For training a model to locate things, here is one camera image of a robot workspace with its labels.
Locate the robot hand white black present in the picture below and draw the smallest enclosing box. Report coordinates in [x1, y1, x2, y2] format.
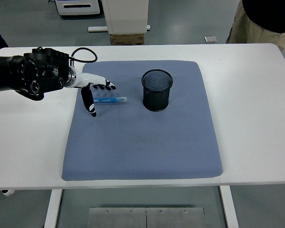
[73, 72, 117, 118]

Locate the blue marker pen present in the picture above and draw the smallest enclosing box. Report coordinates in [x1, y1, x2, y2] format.
[93, 96, 129, 105]

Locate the black mesh pen holder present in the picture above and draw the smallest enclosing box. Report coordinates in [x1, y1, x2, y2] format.
[141, 69, 173, 112]

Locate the white base bar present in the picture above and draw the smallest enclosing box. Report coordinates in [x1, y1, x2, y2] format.
[87, 24, 152, 33]

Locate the brown cardboard box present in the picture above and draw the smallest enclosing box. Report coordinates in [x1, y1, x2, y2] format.
[109, 33, 145, 46]

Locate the white appliance with dark slot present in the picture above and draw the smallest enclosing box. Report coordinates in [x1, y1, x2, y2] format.
[54, 0, 102, 16]

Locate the blue-grey textured mat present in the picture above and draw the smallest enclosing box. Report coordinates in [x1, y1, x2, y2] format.
[61, 59, 223, 182]

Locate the white table leg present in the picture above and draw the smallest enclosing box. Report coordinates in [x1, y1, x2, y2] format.
[43, 190, 62, 228]
[218, 185, 239, 228]

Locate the grey metal plate with screws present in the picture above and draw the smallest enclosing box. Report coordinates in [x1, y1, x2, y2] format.
[88, 207, 205, 228]

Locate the person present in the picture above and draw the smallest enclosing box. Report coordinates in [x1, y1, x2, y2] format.
[225, 0, 285, 52]

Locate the white pedestal column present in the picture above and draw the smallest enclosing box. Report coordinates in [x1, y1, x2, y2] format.
[101, 0, 149, 35]

